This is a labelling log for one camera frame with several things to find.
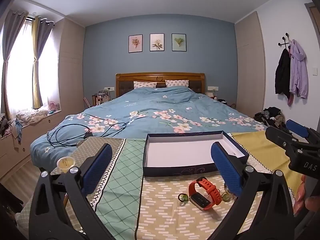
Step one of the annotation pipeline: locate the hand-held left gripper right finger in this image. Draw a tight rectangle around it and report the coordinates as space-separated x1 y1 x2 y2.
207 142 295 240

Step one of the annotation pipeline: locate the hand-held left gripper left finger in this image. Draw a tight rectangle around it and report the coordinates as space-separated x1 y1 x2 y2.
29 144 113 240

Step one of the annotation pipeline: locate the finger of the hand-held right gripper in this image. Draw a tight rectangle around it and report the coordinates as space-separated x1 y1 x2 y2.
286 119 310 138
265 126 308 155

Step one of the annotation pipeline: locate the amber bangle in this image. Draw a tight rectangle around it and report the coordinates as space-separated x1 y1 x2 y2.
222 191 237 203

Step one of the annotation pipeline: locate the orange smart watch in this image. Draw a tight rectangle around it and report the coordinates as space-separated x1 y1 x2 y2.
188 177 221 210

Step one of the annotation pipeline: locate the dark blue shallow box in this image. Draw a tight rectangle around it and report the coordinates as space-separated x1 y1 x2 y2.
143 130 250 177

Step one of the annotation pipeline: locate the person's right hand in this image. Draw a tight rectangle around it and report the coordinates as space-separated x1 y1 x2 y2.
294 175 320 214

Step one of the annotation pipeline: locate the pile of dark clothes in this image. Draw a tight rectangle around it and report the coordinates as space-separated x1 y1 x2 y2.
253 107 287 130

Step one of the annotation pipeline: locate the yellow plastic cup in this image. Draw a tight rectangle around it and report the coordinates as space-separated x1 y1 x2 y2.
57 156 76 174

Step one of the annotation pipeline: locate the black jacket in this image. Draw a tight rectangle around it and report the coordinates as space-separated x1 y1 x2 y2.
275 48 292 98

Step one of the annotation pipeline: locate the lilac jacket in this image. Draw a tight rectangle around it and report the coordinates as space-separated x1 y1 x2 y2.
289 39 308 99

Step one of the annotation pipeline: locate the cluttered nightstand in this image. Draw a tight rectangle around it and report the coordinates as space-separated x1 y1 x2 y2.
206 91 237 108
91 87 115 105

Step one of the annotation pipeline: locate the window seat cabinet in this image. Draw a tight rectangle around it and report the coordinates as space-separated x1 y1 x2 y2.
0 110 63 178

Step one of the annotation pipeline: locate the beige wardrobe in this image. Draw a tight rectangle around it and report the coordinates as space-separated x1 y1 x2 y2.
54 19 87 117
234 11 266 119

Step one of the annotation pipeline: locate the patchwork printed cloth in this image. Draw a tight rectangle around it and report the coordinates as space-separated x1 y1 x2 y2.
15 130 304 240

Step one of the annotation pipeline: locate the blue floral duvet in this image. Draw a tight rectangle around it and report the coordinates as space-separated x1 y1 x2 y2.
30 86 272 165

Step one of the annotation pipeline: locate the pile of light clothes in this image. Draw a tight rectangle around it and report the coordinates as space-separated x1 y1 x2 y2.
16 109 49 123

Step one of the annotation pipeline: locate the white dotted pillow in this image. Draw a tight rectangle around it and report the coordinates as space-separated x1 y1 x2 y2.
134 81 158 89
165 79 190 87

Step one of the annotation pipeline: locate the wooden headboard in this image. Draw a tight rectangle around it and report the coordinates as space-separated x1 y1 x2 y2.
115 72 205 98

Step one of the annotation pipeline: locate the yellow grey curtain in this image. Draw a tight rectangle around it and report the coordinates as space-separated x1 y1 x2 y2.
31 16 54 109

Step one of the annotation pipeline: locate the green framed leaf picture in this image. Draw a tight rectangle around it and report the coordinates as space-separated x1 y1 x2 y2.
171 33 187 52

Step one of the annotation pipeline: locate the white framed flower picture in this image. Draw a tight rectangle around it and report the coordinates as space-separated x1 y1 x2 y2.
150 33 164 52

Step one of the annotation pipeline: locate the black charger cable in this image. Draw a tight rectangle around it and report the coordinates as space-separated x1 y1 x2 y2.
47 122 127 147

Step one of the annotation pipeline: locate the black wall coat hook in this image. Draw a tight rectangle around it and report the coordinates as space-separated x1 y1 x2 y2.
278 32 292 49

